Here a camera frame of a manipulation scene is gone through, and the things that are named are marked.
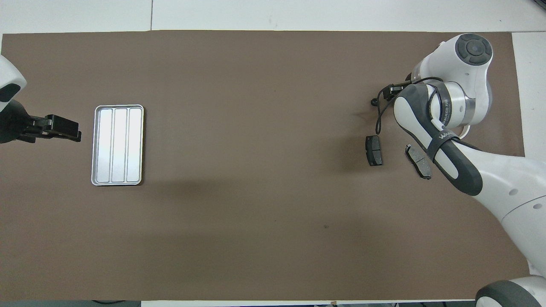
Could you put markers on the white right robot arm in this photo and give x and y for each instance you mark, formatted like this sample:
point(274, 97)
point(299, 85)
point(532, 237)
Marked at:
point(503, 179)

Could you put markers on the silver metal tray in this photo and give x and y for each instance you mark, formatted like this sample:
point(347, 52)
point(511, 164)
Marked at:
point(117, 145)

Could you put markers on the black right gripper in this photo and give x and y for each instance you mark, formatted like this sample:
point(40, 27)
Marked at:
point(407, 84)

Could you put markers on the rectangular grey brake pad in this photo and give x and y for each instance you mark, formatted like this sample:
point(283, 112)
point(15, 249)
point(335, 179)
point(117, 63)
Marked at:
point(374, 150)

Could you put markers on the white semicircular bracket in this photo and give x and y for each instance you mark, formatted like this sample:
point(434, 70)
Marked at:
point(466, 131)

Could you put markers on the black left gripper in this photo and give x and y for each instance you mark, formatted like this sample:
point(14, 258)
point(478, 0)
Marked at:
point(13, 125)

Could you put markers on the brown table mat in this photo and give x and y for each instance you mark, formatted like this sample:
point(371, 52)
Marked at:
point(256, 213)

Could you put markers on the curved grey brake pad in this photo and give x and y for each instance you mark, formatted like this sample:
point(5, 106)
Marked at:
point(420, 164)

